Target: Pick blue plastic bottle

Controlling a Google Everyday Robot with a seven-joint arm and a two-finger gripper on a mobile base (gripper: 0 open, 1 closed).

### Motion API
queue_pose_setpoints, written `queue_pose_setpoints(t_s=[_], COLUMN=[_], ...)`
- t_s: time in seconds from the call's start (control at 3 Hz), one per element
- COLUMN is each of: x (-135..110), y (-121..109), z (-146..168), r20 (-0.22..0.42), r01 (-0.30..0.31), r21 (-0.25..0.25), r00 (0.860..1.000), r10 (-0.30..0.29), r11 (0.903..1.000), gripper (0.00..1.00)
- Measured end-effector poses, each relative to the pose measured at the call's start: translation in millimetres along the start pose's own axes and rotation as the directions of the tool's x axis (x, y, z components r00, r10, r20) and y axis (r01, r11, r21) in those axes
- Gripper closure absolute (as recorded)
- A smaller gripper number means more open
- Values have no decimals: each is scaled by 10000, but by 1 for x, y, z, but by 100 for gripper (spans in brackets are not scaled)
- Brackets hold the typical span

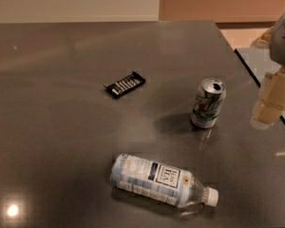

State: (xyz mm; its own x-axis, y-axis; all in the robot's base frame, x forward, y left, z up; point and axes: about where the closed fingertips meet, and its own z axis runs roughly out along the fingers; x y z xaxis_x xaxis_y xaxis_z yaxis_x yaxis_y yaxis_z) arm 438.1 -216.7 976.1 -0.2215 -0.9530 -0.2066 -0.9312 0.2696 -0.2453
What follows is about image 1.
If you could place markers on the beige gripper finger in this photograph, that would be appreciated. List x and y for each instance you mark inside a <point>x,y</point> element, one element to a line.
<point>264,116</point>
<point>275,90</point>

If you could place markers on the black snack bar wrapper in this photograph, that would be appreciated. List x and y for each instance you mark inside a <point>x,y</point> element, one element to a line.
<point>125,85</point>

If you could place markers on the green white soda can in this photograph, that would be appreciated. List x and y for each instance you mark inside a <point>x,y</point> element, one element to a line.
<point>210,96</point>

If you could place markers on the blue label plastic water bottle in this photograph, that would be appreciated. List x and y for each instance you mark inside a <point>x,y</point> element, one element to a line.
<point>162,182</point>

